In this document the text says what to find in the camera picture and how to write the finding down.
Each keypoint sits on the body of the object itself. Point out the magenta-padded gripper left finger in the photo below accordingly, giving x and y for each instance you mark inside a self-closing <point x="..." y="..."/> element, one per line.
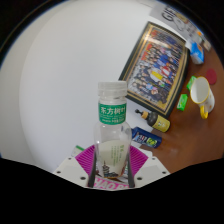
<point x="71" y="168"/>

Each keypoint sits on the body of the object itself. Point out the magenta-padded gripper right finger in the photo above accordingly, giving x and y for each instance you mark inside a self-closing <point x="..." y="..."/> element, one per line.
<point x="151" y="168"/>

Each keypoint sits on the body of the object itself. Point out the clear bottle green label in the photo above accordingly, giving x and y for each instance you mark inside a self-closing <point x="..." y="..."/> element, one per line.
<point x="112" y="133"/>

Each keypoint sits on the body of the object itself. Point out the dark blue pump bottle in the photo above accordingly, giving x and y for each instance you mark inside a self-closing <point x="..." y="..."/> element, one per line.
<point x="146" y="138"/>

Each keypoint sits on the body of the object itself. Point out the brown pump bottle yellow label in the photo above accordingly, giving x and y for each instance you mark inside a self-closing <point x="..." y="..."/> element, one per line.
<point x="158" y="122"/>

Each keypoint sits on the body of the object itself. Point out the framed group photo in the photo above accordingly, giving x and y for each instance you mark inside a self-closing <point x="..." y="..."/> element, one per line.
<point x="155" y="68"/>

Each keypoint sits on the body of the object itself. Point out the red round coaster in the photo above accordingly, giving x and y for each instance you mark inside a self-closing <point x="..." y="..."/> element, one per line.
<point x="211" y="76"/>

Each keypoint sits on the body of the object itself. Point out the blue tissue pack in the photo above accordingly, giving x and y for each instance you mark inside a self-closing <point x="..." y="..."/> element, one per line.
<point x="196" y="52"/>

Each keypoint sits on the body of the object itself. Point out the white printed paper bag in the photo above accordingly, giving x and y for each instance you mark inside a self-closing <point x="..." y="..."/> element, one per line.
<point x="173" y="16"/>

